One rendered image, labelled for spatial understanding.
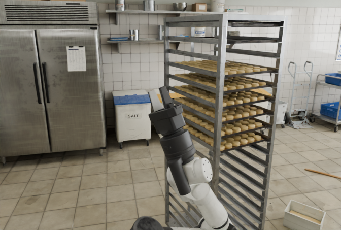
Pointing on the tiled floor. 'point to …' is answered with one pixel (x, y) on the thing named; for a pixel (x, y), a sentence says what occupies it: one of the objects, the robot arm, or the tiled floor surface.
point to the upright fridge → (49, 78)
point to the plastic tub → (303, 217)
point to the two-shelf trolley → (319, 111)
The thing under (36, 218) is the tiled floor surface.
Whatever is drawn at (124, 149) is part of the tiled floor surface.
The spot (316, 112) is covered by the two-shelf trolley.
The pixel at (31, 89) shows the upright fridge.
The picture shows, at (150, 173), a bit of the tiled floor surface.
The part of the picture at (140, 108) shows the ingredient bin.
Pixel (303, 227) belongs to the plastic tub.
